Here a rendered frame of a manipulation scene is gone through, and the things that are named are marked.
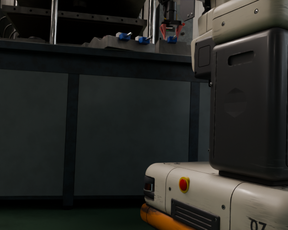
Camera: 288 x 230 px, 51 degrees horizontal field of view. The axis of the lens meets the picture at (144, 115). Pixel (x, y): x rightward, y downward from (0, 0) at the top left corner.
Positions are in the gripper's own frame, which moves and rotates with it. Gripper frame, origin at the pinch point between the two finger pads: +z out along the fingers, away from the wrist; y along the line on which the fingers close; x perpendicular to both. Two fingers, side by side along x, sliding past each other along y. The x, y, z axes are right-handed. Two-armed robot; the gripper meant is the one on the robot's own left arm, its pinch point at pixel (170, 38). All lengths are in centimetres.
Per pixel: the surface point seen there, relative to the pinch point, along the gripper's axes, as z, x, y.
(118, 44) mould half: 9.2, 11.7, 29.4
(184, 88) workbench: 27.6, 3.3, -7.1
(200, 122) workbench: 45.3, 3.0, -17.0
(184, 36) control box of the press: -30, -85, -34
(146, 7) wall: -187, -408, -58
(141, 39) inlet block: 5.3, 10.3, 17.8
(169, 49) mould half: 6.9, 1.8, 0.9
